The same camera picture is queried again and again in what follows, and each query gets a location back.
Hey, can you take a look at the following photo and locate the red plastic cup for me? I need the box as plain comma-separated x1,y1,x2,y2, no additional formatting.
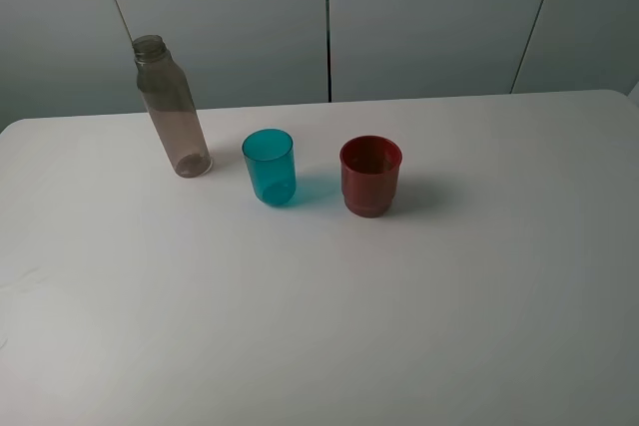
339,135,402,218

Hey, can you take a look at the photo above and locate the teal transparent plastic cup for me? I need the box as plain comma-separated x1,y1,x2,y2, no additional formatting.
242,129,297,207

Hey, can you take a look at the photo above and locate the smoky transparent plastic bottle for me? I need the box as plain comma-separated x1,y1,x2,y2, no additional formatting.
132,35,213,179

